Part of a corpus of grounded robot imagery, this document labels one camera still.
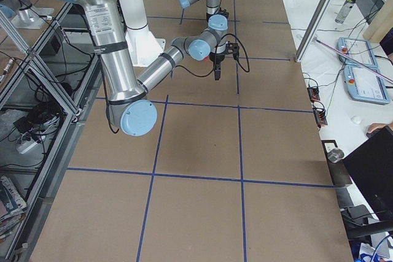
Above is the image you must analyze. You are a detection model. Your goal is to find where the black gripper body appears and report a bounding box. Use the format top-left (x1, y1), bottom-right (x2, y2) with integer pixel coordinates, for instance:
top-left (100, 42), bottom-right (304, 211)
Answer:
top-left (211, 42), bottom-right (226, 64)

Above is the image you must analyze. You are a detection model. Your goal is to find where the person hand on table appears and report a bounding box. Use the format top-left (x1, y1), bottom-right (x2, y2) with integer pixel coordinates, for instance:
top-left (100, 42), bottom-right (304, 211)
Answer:
top-left (367, 123), bottom-right (393, 134)

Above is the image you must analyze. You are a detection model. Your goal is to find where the orange black electronics box upper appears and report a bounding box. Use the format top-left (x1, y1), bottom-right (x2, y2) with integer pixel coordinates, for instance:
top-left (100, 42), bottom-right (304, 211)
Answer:
top-left (307, 86), bottom-right (320, 102)

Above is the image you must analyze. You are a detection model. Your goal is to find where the orange black electronics box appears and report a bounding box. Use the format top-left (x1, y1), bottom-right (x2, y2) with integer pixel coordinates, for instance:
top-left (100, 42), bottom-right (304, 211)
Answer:
top-left (313, 106), bottom-right (328, 128)
top-left (307, 86), bottom-right (320, 102)

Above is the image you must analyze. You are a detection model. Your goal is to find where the orange black electronics box lower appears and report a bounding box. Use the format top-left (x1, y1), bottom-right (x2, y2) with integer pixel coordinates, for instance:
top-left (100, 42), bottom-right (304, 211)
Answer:
top-left (313, 106), bottom-right (328, 128)

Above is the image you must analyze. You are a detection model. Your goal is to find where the clear plastic bottle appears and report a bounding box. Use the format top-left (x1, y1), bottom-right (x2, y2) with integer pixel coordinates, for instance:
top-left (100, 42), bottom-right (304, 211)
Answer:
top-left (335, 0), bottom-right (357, 23)

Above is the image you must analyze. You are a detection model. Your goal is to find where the upper teach pendant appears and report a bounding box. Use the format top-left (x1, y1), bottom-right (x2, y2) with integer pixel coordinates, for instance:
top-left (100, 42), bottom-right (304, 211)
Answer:
top-left (337, 37), bottom-right (378, 68)

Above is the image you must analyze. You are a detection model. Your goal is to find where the teach pendant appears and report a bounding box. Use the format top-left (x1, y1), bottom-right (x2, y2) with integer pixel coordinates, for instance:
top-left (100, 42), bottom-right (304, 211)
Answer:
top-left (344, 64), bottom-right (391, 105)
top-left (337, 37), bottom-right (378, 68)

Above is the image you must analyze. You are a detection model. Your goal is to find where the lower teach pendant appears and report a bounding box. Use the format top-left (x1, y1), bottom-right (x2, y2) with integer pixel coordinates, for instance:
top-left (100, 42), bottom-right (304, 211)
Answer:
top-left (344, 64), bottom-right (391, 105)

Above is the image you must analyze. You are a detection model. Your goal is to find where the metal cup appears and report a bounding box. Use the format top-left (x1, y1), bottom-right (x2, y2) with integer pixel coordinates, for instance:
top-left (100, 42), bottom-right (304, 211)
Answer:
top-left (327, 148), bottom-right (344, 163)

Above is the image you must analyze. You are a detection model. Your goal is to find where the black laptop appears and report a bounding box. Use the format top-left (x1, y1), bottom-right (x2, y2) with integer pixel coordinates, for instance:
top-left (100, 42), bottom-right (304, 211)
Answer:
top-left (343, 126), bottom-right (392, 220)

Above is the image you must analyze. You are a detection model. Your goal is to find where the white power strip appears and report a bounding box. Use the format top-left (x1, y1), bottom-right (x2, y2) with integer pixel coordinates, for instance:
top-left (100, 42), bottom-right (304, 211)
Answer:
top-left (16, 139), bottom-right (41, 154)

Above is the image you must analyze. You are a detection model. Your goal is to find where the magazine stack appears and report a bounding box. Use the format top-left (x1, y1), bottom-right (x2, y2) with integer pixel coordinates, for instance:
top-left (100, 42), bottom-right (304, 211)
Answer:
top-left (1, 175), bottom-right (27, 242)

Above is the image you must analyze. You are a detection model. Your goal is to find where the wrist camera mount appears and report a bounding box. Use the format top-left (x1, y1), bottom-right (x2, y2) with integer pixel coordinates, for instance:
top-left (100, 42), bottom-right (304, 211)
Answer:
top-left (216, 9), bottom-right (229, 18)
top-left (225, 42), bottom-right (239, 61)

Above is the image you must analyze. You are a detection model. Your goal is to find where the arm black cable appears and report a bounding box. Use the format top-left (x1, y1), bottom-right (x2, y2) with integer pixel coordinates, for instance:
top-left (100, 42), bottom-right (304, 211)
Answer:
top-left (171, 33), bottom-right (251, 78)

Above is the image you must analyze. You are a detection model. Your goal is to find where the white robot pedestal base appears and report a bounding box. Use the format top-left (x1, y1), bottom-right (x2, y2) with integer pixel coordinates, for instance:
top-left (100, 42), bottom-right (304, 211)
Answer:
top-left (119, 0), bottom-right (166, 67)

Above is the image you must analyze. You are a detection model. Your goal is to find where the aluminium frame post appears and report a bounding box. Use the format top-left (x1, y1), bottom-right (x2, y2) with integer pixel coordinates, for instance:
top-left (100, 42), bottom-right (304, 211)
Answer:
top-left (295, 0), bottom-right (331, 63)

